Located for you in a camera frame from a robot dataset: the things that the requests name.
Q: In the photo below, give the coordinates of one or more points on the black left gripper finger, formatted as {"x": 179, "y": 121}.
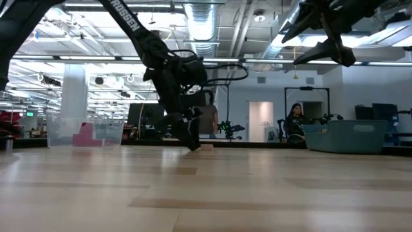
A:
{"x": 196, "y": 116}
{"x": 186, "y": 135}

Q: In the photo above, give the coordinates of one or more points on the silver diagonal duct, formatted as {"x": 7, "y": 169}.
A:
{"x": 289, "y": 16}

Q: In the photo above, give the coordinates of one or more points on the black equipment panel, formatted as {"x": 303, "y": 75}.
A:
{"x": 384, "y": 112}

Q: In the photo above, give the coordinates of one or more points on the green exit sign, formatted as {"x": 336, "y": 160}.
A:
{"x": 30, "y": 114}

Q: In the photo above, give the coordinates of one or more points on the long ceiling light strip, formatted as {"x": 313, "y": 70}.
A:
{"x": 87, "y": 58}

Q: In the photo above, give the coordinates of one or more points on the black table edge frame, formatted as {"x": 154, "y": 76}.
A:
{"x": 145, "y": 142}

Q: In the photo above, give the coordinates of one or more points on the black background robot arm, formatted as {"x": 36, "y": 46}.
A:
{"x": 230, "y": 129}
{"x": 325, "y": 118}

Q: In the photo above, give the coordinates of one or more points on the standing person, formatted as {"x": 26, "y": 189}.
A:
{"x": 210, "y": 119}

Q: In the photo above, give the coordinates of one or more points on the black rig frame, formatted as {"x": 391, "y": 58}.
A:
{"x": 228, "y": 106}
{"x": 305, "y": 88}

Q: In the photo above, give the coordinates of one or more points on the red cube block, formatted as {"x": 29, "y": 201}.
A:
{"x": 87, "y": 128}

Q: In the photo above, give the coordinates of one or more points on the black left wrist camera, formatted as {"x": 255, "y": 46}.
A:
{"x": 193, "y": 69}

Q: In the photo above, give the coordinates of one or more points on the silver ventilation duct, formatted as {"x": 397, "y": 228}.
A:
{"x": 202, "y": 29}

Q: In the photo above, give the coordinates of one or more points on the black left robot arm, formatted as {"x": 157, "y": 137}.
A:
{"x": 128, "y": 22}

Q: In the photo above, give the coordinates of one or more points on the seated person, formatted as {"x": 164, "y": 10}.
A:
{"x": 294, "y": 122}

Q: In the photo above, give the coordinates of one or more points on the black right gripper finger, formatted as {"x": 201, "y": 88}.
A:
{"x": 334, "y": 51}
{"x": 302, "y": 22}

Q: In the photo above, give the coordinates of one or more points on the white building column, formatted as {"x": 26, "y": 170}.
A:
{"x": 74, "y": 96}

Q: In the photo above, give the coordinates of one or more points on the grey-blue plastic bin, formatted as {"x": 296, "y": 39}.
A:
{"x": 347, "y": 137}

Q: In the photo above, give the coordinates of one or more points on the clear plastic bin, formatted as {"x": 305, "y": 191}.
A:
{"x": 64, "y": 129}

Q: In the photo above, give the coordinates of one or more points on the short metal post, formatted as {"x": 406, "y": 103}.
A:
{"x": 9, "y": 143}

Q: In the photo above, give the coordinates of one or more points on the small natural wood block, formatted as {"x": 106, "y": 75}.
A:
{"x": 206, "y": 147}

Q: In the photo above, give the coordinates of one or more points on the large black monitor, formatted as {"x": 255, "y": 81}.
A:
{"x": 138, "y": 112}

